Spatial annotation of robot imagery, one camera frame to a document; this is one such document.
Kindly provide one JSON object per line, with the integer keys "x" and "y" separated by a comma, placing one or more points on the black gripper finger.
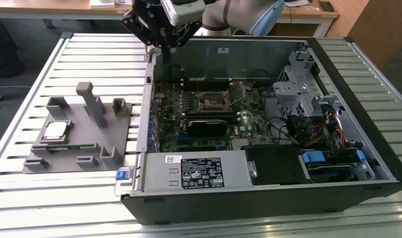
{"x": 187, "y": 32}
{"x": 134, "y": 23}

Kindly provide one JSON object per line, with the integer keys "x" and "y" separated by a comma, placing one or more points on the silver CPU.
{"x": 56, "y": 130}

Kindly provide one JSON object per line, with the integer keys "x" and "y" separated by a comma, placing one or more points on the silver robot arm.
{"x": 227, "y": 15}

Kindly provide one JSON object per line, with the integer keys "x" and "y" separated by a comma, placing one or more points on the CPU socket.
{"x": 212, "y": 99}

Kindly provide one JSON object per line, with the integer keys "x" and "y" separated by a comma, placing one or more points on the small white box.
{"x": 124, "y": 2}

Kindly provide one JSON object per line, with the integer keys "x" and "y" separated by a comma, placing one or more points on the black RAM slot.
{"x": 216, "y": 82}
{"x": 216, "y": 87}

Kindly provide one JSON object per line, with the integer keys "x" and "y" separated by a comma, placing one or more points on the wooden desk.
{"x": 306, "y": 15}
{"x": 38, "y": 8}

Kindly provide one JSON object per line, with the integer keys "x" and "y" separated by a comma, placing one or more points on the black installed RAM stick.
{"x": 210, "y": 114}

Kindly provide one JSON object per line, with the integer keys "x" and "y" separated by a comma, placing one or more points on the green motherboard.
{"x": 254, "y": 116}

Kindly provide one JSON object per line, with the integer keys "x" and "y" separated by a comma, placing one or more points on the metal drive cage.
{"x": 290, "y": 96}

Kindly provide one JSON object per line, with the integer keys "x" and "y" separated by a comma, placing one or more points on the black bin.
{"x": 3, "y": 49}

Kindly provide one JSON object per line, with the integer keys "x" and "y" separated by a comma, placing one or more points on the small black box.
{"x": 326, "y": 6}

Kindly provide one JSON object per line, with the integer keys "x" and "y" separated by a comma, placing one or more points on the grey parts rack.
{"x": 84, "y": 129}

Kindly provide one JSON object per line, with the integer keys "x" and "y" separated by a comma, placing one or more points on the silver chipset heatsink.
{"x": 239, "y": 143}

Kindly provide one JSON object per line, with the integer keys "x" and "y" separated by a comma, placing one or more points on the green RAM stick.
{"x": 72, "y": 146}

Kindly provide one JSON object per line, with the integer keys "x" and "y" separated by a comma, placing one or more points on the grey power supply unit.
{"x": 160, "y": 173}

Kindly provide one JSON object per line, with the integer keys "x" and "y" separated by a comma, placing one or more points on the wooden cabinet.
{"x": 379, "y": 24}

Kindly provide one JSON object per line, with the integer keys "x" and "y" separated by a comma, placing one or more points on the blue case latch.
{"x": 123, "y": 174}

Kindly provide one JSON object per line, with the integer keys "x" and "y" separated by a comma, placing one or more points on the blue disk carrier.
{"x": 313, "y": 157}

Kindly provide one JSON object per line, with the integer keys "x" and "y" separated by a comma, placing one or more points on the black PC case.
{"x": 220, "y": 205}

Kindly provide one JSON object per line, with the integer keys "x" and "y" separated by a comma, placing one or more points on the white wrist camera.
{"x": 184, "y": 12}

